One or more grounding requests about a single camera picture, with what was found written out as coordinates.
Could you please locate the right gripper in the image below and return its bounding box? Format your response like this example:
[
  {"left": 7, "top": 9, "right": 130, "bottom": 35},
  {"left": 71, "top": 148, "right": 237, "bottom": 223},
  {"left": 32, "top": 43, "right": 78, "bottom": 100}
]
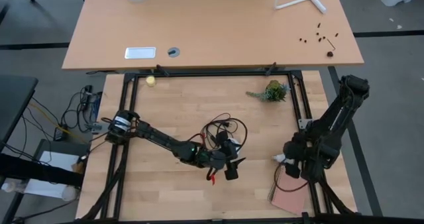
[{"left": 282, "top": 131, "right": 333, "bottom": 182}]

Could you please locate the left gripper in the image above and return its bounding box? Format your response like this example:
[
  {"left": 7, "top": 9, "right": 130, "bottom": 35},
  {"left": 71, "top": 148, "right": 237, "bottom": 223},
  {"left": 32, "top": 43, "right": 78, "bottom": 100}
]
[{"left": 190, "top": 130, "right": 247, "bottom": 182}]

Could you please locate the pink spiral notebook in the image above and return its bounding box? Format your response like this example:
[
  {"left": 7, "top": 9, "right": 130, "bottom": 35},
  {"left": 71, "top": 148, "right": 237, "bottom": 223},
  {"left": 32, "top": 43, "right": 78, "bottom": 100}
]
[{"left": 270, "top": 170, "right": 311, "bottom": 216}]

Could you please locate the potted succulent plant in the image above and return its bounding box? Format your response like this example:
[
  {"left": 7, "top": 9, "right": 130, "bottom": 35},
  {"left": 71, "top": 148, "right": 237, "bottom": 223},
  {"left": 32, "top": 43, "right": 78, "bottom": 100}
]
[{"left": 245, "top": 79, "right": 292, "bottom": 103}]

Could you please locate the light wooden desk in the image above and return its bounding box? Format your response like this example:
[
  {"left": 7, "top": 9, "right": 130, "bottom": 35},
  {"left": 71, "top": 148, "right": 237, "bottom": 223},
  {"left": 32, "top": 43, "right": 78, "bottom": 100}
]
[{"left": 61, "top": 0, "right": 366, "bottom": 72}]

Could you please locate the white tripod stand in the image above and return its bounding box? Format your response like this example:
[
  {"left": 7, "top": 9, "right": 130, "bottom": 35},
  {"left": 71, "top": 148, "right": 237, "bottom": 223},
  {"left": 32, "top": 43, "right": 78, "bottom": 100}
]
[{"left": 274, "top": 0, "right": 328, "bottom": 15}]

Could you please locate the clear plastic cup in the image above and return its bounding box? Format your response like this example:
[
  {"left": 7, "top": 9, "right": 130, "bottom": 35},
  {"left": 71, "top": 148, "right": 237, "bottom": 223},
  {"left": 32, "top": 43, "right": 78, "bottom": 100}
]
[{"left": 60, "top": 185, "right": 79, "bottom": 202}]

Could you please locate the black power adapter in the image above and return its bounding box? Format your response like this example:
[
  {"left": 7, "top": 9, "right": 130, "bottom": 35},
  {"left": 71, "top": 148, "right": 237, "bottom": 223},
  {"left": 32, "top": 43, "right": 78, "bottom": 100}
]
[{"left": 52, "top": 126, "right": 66, "bottom": 142}]

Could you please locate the white paper sheet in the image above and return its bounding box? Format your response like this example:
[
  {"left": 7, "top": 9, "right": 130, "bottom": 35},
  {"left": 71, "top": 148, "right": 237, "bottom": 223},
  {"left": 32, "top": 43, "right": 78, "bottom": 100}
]
[{"left": 25, "top": 150, "right": 83, "bottom": 198}]

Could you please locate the black flat bar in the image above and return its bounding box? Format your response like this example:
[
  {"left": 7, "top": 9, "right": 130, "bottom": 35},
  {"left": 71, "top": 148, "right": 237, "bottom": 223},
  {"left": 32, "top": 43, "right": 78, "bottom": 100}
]
[{"left": 0, "top": 152, "right": 84, "bottom": 188}]

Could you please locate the clear plastic bottle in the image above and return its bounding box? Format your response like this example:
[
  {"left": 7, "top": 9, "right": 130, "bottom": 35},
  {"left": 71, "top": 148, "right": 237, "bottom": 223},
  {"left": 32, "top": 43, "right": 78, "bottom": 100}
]
[{"left": 0, "top": 179, "right": 26, "bottom": 194}]

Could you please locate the black side table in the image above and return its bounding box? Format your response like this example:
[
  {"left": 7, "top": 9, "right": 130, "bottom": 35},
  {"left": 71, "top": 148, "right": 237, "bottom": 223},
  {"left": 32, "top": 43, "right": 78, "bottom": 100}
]
[{"left": 0, "top": 74, "right": 40, "bottom": 152}]

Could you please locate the black lamp power cable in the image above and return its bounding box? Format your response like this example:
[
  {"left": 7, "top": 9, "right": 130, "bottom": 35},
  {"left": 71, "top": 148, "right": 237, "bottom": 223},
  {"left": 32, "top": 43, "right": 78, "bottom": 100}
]
[{"left": 199, "top": 113, "right": 249, "bottom": 154}]

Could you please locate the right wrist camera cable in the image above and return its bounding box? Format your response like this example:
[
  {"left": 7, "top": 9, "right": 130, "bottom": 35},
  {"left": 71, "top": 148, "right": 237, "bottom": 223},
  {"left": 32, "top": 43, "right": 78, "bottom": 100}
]
[{"left": 273, "top": 162, "right": 309, "bottom": 194}]

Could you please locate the black aluminium table frame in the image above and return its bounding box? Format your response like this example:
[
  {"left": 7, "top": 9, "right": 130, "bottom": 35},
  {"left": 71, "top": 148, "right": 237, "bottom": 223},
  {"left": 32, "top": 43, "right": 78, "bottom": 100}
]
[{"left": 75, "top": 70, "right": 362, "bottom": 224}]

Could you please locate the black frame clamp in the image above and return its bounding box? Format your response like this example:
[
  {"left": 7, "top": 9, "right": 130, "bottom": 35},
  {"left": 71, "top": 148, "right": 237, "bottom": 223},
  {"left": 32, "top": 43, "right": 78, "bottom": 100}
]
[
  {"left": 155, "top": 64, "right": 171, "bottom": 78},
  {"left": 264, "top": 62, "right": 278, "bottom": 77}
]

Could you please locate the grey round cable grommet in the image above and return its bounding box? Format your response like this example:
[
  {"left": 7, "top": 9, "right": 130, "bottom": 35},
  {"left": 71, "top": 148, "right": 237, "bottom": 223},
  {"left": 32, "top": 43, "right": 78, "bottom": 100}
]
[{"left": 166, "top": 46, "right": 182, "bottom": 59}]

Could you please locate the grey metal bracket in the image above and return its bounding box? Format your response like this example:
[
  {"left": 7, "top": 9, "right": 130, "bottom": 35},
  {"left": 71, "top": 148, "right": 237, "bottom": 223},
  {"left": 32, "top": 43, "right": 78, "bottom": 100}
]
[{"left": 85, "top": 121, "right": 113, "bottom": 135}]

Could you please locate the black floor cable bundle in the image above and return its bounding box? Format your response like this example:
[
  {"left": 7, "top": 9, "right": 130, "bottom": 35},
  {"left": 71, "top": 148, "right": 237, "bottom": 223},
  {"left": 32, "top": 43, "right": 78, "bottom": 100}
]
[{"left": 59, "top": 84, "right": 104, "bottom": 135}]

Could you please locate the yellow floor cable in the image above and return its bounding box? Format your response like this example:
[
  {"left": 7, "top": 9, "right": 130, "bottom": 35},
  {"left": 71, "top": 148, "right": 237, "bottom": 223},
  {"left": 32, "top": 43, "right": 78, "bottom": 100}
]
[{"left": 28, "top": 101, "right": 87, "bottom": 142}]

